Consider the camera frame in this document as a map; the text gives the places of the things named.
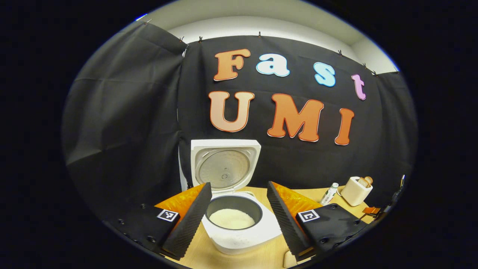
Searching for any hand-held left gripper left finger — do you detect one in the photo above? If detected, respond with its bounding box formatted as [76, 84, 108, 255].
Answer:
[103, 182, 212, 261]

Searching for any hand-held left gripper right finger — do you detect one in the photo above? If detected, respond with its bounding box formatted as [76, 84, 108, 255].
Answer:
[267, 182, 378, 262]

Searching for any white rice layer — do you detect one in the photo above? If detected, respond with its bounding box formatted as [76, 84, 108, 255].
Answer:
[209, 208, 256, 230]

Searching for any white rice cooker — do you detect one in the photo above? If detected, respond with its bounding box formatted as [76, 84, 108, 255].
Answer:
[179, 139, 282, 255]

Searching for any cream toaster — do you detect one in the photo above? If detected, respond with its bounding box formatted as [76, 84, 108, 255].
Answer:
[341, 176, 373, 207]

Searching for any transparent tray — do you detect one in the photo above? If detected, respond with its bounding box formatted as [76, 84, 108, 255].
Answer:
[283, 250, 299, 269]

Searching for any white drink bottle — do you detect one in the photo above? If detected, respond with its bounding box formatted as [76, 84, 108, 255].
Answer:
[320, 183, 339, 205]

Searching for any row of small cloth clips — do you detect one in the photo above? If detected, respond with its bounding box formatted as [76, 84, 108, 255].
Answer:
[145, 19, 378, 76]

